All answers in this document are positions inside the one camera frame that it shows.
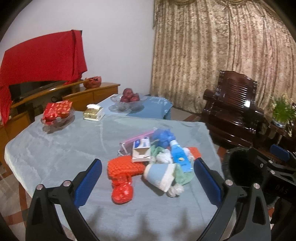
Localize red plastic bag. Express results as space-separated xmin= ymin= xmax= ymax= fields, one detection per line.
xmin=111 ymin=174 xmax=133 ymax=205

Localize orange foam net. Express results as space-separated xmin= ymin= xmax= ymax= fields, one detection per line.
xmin=183 ymin=147 xmax=202 ymax=163
xmin=107 ymin=156 xmax=145 ymax=179

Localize blue lotion tube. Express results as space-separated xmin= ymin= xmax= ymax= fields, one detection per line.
xmin=170 ymin=140 xmax=193 ymax=173

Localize green rubber glove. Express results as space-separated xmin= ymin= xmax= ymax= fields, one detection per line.
xmin=150 ymin=145 xmax=194 ymax=185

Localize white tissue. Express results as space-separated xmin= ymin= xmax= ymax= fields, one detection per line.
xmin=156 ymin=149 xmax=173 ymax=164

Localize blue paper cup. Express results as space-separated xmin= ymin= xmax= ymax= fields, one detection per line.
xmin=143 ymin=163 xmax=176 ymax=193

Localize white blue medicine box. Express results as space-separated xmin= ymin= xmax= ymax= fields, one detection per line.
xmin=132 ymin=137 xmax=151 ymax=162

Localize dark wooden side table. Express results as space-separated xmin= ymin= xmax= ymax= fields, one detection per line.
xmin=268 ymin=122 xmax=295 ymax=152

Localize potted green plant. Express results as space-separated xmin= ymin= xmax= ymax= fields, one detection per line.
xmin=270 ymin=93 xmax=295 ymax=128

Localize grey blanket table cover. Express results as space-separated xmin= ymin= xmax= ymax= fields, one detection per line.
xmin=4 ymin=112 xmax=221 ymax=240

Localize dark wooden armchair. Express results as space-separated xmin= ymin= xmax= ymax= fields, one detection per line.
xmin=201 ymin=70 xmax=265 ymax=147

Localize glass snack dish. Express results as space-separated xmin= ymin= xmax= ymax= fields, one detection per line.
xmin=41 ymin=109 xmax=75 ymax=132

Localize red snack packet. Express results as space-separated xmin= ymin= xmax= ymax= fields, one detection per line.
xmin=42 ymin=100 xmax=72 ymax=123

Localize blue plastic glove wad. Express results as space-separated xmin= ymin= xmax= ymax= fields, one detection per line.
xmin=152 ymin=128 xmax=176 ymax=149

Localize gold white tissue box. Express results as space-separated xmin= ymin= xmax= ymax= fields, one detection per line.
xmin=83 ymin=104 xmax=105 ymax=121

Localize wooden TV cabinet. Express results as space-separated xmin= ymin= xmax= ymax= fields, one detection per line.
xmin=1 ymin=81 xmax=120 ymax=169

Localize blue tablecloth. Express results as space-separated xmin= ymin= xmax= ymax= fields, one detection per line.
xmin=98 ymin=94 xmax=173 ymax=120

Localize television under cloth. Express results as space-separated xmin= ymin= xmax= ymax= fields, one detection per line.
xmin=9 ymin=81 xmax=65 ymax=102

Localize glass fruit bowl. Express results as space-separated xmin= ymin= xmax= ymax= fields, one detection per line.
xmin=108 ymin=94 xmax=148 ymax=113

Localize red apples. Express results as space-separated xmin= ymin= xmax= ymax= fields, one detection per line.
xmin=120 ymin=88 xmax=140 ymax=103

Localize beige patterned curtain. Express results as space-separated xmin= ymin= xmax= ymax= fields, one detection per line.
xmin=150 ymin=0 xmax=295 ymax=113

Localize red cloth cover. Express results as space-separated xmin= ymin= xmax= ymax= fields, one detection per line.
xmin=1 ymin=30 xmax=87 ymax=124

